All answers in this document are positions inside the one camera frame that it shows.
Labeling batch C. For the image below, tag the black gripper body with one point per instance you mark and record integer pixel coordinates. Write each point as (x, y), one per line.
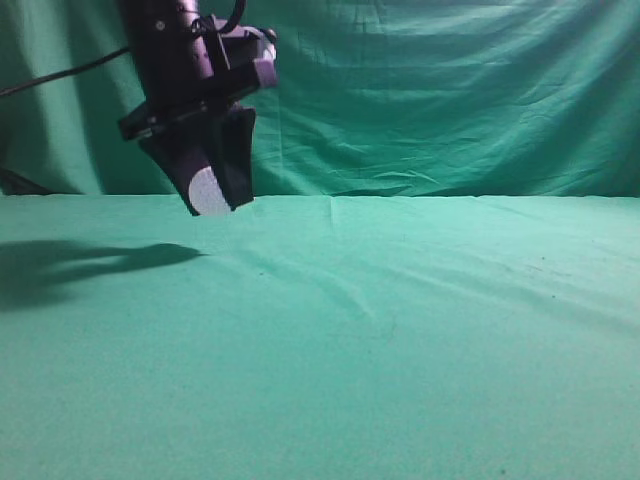
(215, 94)

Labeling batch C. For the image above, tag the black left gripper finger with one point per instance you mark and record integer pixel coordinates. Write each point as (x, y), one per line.
(178, 160)

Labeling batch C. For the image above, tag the green backdrop cloth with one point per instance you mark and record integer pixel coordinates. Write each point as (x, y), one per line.
(406, 98)

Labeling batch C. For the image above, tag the white dimpled golf ball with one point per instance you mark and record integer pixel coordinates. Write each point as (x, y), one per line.
(205, 194)

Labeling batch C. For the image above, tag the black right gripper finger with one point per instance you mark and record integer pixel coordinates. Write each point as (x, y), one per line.
(234, 138)

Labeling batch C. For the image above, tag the purple wrist camera box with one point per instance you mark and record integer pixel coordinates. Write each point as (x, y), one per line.
(248, 52)

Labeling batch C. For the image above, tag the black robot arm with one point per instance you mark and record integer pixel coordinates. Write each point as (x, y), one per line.
(190, 124)

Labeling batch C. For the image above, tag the green table cloth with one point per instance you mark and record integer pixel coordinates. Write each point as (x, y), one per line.
(320, 338)

